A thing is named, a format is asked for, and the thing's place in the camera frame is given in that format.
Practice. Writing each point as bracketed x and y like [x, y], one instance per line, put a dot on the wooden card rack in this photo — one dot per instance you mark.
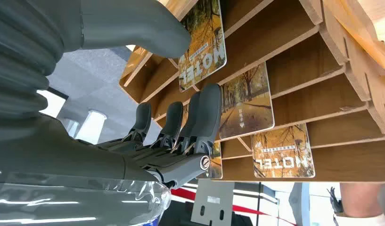
[304, 78]

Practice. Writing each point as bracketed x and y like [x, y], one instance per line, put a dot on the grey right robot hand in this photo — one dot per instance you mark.
[55, 156]

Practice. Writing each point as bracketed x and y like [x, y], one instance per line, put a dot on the grey metal bracket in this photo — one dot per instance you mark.
[212, 202]

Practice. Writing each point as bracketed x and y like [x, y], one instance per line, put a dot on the red barrier belt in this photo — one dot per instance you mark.
[186, 194]

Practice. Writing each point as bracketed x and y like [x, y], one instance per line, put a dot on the autumn hotel key card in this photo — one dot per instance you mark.
[282, 153]
[204, 40]
[215, 165]

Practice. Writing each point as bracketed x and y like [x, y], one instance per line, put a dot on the thin black pole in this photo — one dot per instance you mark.
[258, 202]

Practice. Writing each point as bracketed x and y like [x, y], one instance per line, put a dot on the clear plastic cover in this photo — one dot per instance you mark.
[86, 206]

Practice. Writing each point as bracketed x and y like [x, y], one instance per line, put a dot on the autumn road key card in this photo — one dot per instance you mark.
[247, 106]

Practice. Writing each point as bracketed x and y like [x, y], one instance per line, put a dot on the grey post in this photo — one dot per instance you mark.
[300, 202]

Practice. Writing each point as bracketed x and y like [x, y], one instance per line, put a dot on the white pillar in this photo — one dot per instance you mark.
[90, 128]

